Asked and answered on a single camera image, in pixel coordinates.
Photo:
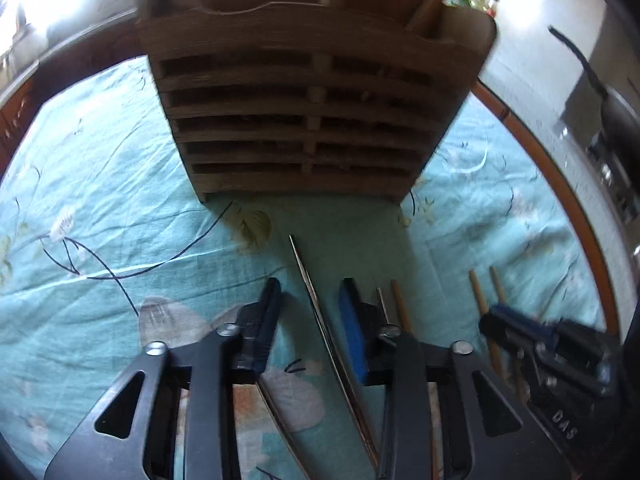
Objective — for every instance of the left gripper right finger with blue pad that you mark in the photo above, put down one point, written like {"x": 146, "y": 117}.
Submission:
{"x": 442, "y": 402}

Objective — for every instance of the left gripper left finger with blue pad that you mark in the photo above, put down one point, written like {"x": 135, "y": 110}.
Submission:
{"x": 170, "y": 413}

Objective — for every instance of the metal chopstick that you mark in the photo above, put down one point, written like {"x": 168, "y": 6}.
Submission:
{"x": 383, "y": 305}
{"x": 337, "y": 362}

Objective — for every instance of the dark wooden chopstick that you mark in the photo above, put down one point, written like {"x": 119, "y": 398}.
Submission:
{"x": 401, "y": 307}

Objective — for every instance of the lone wooden chopstick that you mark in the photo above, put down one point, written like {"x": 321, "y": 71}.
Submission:
{"x": 425, "y": 17}

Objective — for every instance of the teal floral tablecloth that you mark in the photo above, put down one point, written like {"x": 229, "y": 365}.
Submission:
{"x": 105, "y": 247}

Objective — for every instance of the gas stove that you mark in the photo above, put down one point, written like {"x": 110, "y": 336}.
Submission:
{"x": 614, "y": 178}

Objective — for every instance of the wooden utensil holder box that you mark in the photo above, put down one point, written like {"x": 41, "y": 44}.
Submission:
{"x": 309, "y": 96}

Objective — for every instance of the black wok with handle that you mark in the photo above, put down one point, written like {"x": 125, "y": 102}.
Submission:
{"x": 618, "y": 135}

